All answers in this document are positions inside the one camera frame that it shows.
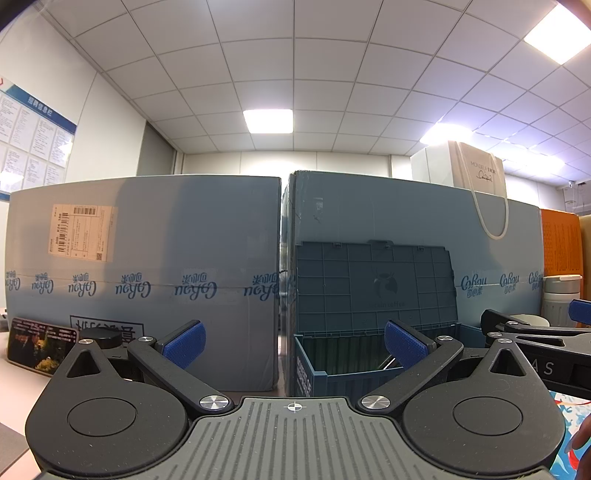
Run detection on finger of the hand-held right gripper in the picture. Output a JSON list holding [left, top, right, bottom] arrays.
[[480, 309, 591, 352], [569, 299, 591, 325]]

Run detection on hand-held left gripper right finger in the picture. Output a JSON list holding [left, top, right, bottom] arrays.
[[359, 320, 543, 412]]

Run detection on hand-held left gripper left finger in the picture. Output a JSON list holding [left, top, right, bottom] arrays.
[[50, 322, 232, 415]]

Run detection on dark blue plastic crate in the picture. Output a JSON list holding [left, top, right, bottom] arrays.
[[294, 239, 485, 398]]

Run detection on grey and white cup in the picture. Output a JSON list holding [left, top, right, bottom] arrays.
[[542, 274, 583, 326]]

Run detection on printed desk mat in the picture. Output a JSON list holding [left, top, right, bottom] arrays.
[[549, 390, 591, 480]]

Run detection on orange cardboard box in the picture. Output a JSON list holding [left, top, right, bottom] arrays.
[[540, 208, 583, 278]]

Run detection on left blue cardboard box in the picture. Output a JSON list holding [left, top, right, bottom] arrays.
[[4, 175, 282, 391]]

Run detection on blue cardboard box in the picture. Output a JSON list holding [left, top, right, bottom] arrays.
[[4, 175, 282, 391], [281, 170, 546, 398]]

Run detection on black printed box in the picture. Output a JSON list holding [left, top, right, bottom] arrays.
[[7, 318, 78, 377]]

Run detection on white paper bag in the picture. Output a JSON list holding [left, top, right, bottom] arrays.
[[411, 141, 509, 240]]

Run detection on ceiling light panel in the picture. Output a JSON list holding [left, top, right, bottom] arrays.
[[524, 2, 591, 65], [243, 109, 294, 134], [419, 124, 476, 146]]

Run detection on wall notice board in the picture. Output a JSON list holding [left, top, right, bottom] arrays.
[[0, 76, 78, 201]]

